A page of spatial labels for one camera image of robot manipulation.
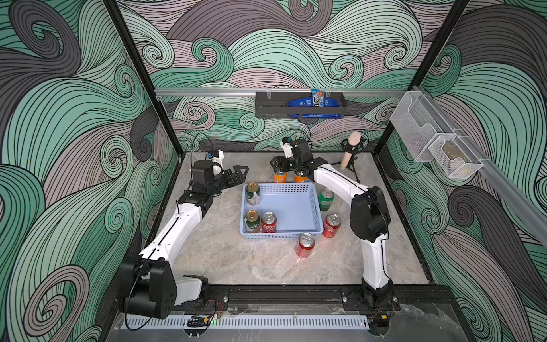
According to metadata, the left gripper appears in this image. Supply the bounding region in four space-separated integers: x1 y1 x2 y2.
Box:
206 167 247 198

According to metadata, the orange can back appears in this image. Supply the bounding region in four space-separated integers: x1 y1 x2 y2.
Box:
273 171 287 183
294 170 308 183

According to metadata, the green sprite can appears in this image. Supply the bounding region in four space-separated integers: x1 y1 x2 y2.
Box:
318 188 335 212

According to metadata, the red cola can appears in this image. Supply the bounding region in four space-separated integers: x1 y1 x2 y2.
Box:
323 214 341 238
262 212 277 234

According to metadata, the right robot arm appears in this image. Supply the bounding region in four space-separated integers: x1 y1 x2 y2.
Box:
271 138 393 309

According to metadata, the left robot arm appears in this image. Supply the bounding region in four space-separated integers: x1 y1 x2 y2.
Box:
118 160 249 319

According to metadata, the light blue plastic basket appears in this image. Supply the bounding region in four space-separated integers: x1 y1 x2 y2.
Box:
239 182 323 240

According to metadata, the green white can back-left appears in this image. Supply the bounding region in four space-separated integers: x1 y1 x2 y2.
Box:
245 182 261 206

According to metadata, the green gold can front-left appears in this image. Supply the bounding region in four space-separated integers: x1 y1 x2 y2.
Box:
244 209 262 234

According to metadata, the red cola can front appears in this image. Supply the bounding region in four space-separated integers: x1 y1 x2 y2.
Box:
262 212 277 234

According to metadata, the blue snack packet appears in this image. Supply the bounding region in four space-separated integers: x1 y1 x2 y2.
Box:
287 90 342 118

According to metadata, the beige microphone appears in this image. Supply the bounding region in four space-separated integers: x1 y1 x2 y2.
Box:
340 131 363 170

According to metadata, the black microphone tripod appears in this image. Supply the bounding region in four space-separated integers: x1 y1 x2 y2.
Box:
346 137 367 182

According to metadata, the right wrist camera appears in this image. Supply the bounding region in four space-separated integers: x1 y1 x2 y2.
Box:
280 137 294 159

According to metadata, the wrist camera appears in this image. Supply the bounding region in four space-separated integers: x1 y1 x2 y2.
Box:
280 137 294 159
209 150 224 176

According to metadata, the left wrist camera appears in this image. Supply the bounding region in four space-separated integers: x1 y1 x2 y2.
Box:
209 150 224 176

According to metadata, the black wall shelf basket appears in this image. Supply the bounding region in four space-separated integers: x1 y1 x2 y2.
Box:
255 91 348 118

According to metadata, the aluminium wall rail back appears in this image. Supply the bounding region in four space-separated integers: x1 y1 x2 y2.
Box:
155 88 406 98

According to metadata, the aluminium wall rail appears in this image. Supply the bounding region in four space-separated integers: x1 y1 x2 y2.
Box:
413 85 546 247
155 88 406 98

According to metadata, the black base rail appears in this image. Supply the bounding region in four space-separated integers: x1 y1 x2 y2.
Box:
174 284 455 314

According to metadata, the large clear wall bin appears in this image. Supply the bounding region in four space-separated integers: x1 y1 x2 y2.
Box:
390 91 439 162

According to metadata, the small clear wall bin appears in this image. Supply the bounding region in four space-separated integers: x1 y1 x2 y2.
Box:
428 133 484 180

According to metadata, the white perforated cable tray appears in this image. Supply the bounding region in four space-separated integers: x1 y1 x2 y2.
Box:
128 313 370 331

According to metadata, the aluminium wall rail right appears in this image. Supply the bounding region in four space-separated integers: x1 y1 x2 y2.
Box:
413 85 546 247

